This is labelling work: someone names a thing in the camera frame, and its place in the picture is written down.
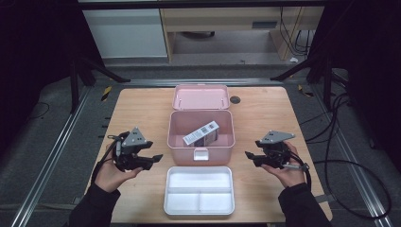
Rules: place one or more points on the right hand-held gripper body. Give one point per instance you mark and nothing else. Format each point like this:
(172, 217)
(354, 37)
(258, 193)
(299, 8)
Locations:
(275, 151)

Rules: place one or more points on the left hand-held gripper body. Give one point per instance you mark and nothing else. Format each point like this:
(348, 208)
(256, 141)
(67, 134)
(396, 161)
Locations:
(129, 151)

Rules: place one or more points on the white divided tray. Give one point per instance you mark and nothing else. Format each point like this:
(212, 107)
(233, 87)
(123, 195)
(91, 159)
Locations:
(198, 179)

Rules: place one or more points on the white carton box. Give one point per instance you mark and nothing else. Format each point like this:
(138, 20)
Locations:
(201, 132)

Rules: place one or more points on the pink storage box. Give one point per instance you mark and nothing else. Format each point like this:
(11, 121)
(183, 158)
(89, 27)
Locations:
(200, 96)

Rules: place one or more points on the person's right hand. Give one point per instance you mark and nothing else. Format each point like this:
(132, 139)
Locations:
(290, 176)

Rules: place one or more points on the person's left hand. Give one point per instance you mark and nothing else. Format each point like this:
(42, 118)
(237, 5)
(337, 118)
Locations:
(110, 176)

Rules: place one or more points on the round dark table grommet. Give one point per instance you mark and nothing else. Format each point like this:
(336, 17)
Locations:
(235, 100)

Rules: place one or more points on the yellow black tape strip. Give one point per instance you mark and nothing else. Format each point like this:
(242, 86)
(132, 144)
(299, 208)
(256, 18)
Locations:
(106, 93)

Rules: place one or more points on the black stand legs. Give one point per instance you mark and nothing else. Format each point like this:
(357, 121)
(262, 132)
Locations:
(74, 85)
(327, 82)

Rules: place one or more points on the small white floor object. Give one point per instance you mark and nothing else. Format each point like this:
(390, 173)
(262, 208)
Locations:
(293, 60)

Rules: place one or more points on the white cabinet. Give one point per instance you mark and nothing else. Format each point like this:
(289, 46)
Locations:
(126, 34)

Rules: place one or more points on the dark round object under desk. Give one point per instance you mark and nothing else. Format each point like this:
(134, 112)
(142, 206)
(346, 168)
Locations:
(198, 34)

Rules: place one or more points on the light wooden desk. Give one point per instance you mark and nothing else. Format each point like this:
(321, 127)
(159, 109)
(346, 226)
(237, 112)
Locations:
(220, 19)

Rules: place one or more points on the aluminium floor rail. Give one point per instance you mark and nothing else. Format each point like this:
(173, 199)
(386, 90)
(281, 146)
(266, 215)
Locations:
(50, 157)
(356, 176)

